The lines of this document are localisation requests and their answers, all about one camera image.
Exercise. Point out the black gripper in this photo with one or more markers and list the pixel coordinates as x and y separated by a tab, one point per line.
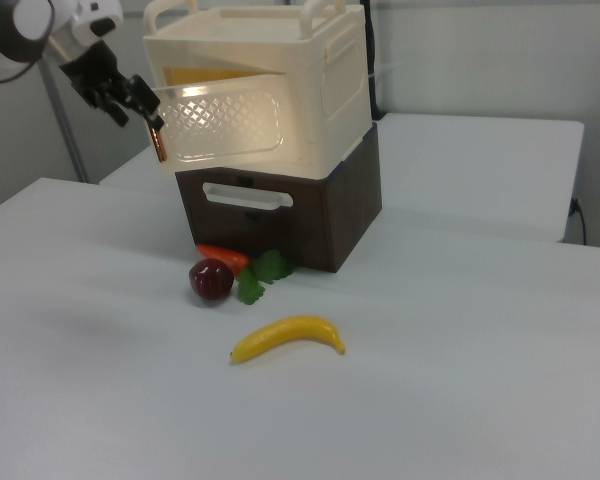
95	72

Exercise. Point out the cream translucent cabinet door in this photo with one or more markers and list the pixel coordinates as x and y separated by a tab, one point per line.
220	125

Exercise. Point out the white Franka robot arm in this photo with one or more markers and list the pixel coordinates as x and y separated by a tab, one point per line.
15	30

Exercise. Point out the cream plastic cabinet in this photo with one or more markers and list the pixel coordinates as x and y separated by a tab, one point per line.
330	90

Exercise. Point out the black pole behind cabinet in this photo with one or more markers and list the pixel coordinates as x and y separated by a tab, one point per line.
372	75

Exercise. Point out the grey metal pole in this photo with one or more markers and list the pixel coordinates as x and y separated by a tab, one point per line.
67	135

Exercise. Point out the orange plastic carrot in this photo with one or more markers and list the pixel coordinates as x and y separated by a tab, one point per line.
225	255

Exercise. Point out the dark red plastic apple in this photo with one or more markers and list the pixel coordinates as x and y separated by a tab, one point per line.
210	280

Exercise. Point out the dark green plastic leaf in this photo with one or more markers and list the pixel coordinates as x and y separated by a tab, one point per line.
275	267

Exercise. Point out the light green plastic leaf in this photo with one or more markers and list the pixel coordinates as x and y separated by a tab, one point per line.
250	290

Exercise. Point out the dark brown drawer box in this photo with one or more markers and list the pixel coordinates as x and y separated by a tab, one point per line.
330	210

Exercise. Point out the yellow plastic banana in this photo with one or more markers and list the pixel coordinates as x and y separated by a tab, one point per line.
285	335

